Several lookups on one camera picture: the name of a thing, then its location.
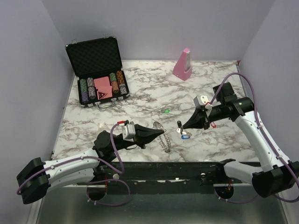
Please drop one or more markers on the steel disc with keyrings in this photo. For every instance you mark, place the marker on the steel disc with keyrings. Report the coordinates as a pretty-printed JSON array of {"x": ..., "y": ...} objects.
[{"x": 164, "y": 140}]

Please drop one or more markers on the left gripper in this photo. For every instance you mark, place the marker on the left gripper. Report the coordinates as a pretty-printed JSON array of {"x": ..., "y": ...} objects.
[{"x": 144, "y": 135}]

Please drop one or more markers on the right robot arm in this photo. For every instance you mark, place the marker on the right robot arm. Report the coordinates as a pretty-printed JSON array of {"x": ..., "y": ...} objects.
[{"x": 276, "y": 172}]

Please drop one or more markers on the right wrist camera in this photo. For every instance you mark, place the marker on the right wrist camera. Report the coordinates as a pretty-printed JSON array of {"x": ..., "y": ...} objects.
[{"x": 202, "y": 102}]

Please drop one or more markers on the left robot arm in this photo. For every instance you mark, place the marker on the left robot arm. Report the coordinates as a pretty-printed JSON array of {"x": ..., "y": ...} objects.
[{"x": 39, "y": 177}]

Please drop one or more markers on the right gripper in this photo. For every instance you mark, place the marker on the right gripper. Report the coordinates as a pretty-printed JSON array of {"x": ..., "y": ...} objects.
[{"x": 198, "y": 120}]

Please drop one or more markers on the pink metronome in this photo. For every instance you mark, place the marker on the pink metronome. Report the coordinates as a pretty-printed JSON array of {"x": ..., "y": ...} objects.
[{"x": 183, "y": 67}]

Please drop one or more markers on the black poker chip case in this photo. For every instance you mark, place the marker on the black poker chip case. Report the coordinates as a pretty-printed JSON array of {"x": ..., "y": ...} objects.
[{"x": 99, "y": 71}]

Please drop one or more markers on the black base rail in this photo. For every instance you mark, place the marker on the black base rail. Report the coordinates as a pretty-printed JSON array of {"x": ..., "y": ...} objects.
[{"x": 151, "y": 178}]

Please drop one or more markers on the blue key tag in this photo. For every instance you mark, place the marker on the blue key tag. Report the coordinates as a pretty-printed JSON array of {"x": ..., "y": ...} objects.
[{"x": 185, "y": 136}]

